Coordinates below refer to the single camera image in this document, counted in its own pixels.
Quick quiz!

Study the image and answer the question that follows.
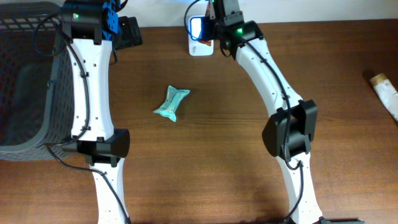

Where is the red orange chocolate bar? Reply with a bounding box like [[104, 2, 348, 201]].
[[198, 40, 213, 47]]

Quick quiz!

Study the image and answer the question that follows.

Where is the teal wet wipes packet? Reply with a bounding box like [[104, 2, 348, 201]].
[[154, 85, 190, 122]]

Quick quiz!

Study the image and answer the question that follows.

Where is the white bamboo print tube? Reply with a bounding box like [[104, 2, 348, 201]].
[[369, 73, 398, 121]]

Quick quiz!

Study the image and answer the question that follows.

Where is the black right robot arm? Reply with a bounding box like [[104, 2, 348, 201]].
[[199, 0, 323, 223]]

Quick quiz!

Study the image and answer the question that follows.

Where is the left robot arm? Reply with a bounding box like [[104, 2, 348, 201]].
[[59, 1, 143, 223]]

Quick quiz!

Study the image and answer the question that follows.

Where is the white barcode scanner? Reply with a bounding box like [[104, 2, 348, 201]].
[[188, 15, 214, 57]]

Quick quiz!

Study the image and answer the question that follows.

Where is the dark grey plastic basket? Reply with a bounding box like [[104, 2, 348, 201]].
[[1, 2, 74, 161]]

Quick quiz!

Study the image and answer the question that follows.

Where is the black left camera cable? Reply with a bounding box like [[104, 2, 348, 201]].
[[32, 12, 131, 224]]

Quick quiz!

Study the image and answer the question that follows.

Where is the black camera cable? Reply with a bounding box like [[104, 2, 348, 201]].
[[32, 12, 131, 224], [183, 0, 305, 224]]

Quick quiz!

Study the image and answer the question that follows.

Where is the black right camera cable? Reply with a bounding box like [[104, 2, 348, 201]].
[[183, 0, 305, 224]]

